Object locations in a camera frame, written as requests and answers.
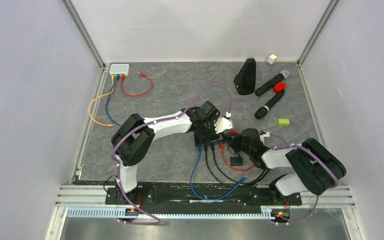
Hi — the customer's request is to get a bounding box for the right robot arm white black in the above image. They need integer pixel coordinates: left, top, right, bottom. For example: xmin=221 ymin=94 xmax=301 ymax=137
xmin=224 ymin=128 xmax=347 ymax=204

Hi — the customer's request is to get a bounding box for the white blue block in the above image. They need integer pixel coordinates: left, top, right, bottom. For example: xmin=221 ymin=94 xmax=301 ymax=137
xmin=267 ymin=54 xmax=278 ymax=66

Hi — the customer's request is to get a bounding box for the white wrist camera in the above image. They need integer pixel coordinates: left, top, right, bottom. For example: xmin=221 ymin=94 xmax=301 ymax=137
xmin=259 ymin=131 xmax=271 ymax=142
xmin=214 ymin=112 xmax=234 ymax=134

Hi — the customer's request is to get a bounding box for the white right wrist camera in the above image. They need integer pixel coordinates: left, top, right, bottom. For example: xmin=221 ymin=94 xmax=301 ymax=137
xmin=259 ymin=131 xmax=271 ymax=142

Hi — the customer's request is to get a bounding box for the green block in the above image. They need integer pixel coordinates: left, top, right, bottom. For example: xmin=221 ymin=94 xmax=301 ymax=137
xmin=277 ymin=118 xmax=291 ymax=127

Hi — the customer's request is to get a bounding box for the red ethernet cable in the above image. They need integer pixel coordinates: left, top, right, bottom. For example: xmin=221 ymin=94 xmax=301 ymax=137
xmin=219 ymin=129 xmax=256 ymax=173
xmin=120 ymin=71 xmax=154 ymax=98

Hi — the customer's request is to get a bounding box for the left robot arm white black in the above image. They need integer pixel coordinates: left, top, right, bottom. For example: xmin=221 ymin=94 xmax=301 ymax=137
xmin=111 ymin=101 xmax=234 ymax=204

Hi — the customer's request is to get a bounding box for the black ethernet cable outer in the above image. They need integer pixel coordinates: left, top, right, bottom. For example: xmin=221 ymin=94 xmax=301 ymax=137
xmin=204 ymin=145 xmax=269 ymax=186

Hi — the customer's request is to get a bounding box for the black network switch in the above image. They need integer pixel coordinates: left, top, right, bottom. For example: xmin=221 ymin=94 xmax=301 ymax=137
xmin=194 ymin=132 xmax=225 ymax=147

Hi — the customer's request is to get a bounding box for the black microphone lower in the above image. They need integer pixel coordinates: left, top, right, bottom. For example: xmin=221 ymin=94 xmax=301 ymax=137
xmin=254 ymin=90 xmax=286 ymax=120

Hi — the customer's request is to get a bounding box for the aluminium frame rail front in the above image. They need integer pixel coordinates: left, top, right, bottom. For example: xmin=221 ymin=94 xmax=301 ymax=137
xmin=55 ymin=185 xmax=356 ymax=220

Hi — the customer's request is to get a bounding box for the black microphone silver head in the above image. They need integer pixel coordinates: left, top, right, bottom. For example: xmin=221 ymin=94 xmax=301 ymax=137
xmin=254 ymin=69 xmax=290 ymax=97

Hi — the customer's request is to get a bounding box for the white network switch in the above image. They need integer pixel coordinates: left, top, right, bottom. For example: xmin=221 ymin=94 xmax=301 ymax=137
xmin=108 ymin=63 xmax=130 ymax=76

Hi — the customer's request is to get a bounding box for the black power adapter plug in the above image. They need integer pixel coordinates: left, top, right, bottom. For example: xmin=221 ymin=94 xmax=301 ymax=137
xmin=229 ymin=156 xmax=244 ymax=167

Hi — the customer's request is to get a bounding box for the red ethernet cable at white switch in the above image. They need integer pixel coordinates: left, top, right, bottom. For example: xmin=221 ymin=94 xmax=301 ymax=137
xmin=120 ymin=71 xmax=154 ymax=98

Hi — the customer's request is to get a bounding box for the blue ethernet cable at white switch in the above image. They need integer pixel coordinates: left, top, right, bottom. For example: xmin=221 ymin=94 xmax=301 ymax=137
xmin=104 ymin=74 xmax=124 ymax=128

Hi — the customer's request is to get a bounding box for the black ethernet cable inner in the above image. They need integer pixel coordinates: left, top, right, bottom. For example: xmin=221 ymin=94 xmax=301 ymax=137
xmin=211 ymin=145 xmax=266 ymax=184

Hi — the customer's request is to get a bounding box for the red round cap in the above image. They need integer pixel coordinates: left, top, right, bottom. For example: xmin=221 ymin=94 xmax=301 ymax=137
xmin=273 ymin=82 xmax=286 ymax=94

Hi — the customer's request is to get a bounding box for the blue ethernet cable at black switch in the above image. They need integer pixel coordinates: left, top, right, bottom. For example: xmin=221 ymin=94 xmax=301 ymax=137
xmin=189 ymin=145 xmax=248 ymax=202

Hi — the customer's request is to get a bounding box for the yellow ethernet cable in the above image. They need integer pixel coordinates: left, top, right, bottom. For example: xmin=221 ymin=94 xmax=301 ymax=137
xmin=88 ymin=74 xmax=116 ymax=128

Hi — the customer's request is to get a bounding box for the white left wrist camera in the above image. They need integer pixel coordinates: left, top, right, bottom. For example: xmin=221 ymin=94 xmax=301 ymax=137
xmin=214 ymin=112 xmax=234 ymax=134

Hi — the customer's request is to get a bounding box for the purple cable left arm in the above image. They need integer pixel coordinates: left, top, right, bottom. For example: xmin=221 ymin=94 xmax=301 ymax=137
xmin=111 ymin=83 xmax=235 ymax=226

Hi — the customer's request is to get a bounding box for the black wedge shaped stand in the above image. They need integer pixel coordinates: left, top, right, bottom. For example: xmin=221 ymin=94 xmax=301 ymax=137
xmin=233 ymin=57 xmax=257 ymax=96

